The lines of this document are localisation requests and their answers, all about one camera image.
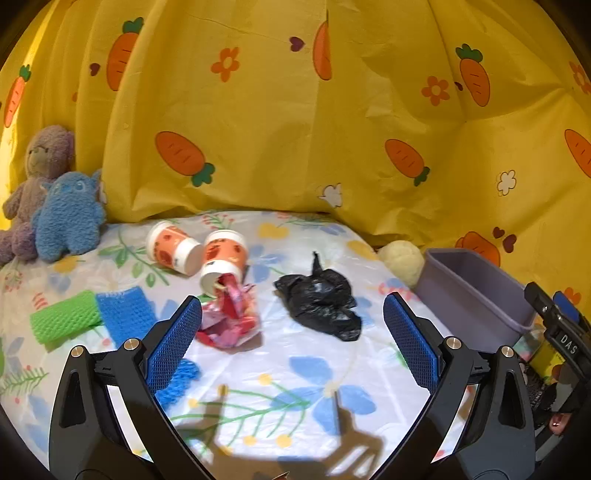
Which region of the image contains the blue plush toy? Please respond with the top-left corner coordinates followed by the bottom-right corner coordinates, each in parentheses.
top-left (31, 168), bottom-right (108, 263)

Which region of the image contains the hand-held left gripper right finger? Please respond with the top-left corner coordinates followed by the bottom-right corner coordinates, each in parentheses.
top-left (369, 291), bottom-right (536, 480)

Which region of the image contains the purple teddy bear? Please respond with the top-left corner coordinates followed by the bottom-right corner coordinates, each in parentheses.
top-left (0, 124), bottom-right (77, 264)

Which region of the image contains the cream plush ball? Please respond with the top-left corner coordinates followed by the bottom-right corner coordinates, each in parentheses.
top-left (378, 240), bottom-right (426, 289)

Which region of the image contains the yellow carrot print curtain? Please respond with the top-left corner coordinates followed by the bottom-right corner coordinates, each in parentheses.
top-left (0, 0), bottom-right (591, 305)

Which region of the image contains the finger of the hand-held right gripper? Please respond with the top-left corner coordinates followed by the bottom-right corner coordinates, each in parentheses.
top-left (553, 291), bottom-right (583, 319)
top-left (524, 281), bottom-right (561, 326)

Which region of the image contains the yellow tissue pack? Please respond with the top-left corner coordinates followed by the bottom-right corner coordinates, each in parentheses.
top-left (531, 339), bottom-right (561, 377)

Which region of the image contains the red wrapper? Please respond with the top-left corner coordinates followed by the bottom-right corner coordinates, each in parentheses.
top-left (196, 272), bottom-right (262, 348)

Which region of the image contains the purple plastic bin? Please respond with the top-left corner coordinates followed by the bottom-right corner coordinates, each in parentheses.
top-left (413, 248), bottom-right (539, 344)

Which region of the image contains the green foam net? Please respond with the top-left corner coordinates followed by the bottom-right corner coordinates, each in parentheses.
top-left (30, 291), bottom-right (102, 344)

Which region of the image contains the floral plastic tablecloth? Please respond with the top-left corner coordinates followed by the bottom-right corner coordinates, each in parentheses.
top-left (0, 210), bottom-right (527, 480)

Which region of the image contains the orange paper cup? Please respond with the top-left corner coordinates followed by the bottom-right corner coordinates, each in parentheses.
top-left (199, 229), bottom-right (249, 296)
top-left (146, 220), bottom-right (204, 277)

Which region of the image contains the black plastic bag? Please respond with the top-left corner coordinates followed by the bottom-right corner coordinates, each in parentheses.
top-left (273, 251), bottom-right (362, 342)

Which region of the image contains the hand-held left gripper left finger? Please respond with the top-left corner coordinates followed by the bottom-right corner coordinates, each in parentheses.
top-left (48, 295), bottom-right (215, 480)

